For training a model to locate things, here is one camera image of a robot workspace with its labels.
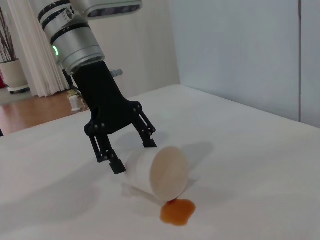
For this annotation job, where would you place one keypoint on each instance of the white pleated curtain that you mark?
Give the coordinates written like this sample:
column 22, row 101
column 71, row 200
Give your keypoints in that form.
column 37, row 55

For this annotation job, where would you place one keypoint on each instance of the brown water stain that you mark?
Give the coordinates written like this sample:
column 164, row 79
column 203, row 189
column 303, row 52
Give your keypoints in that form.
column 177, row 209

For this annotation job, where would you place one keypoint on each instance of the white paper cup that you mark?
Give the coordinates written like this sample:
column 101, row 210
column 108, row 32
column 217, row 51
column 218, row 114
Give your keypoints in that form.
column 167, row 172

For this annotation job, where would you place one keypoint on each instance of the white plant pot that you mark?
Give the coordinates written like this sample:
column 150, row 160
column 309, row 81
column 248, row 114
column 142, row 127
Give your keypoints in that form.
column 13, row 75

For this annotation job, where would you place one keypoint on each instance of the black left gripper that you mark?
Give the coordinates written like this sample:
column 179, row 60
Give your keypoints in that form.
column 100, row 95

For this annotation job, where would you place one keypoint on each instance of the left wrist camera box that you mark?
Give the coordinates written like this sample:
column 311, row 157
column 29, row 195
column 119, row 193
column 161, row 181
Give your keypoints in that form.
column 112, row 8

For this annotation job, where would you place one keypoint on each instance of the dried brown plant branches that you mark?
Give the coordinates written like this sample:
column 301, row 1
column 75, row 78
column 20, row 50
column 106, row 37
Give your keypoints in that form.
column 7, row 40

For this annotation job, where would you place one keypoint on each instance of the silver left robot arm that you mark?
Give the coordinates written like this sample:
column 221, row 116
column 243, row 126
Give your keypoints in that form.
column 72, row 40

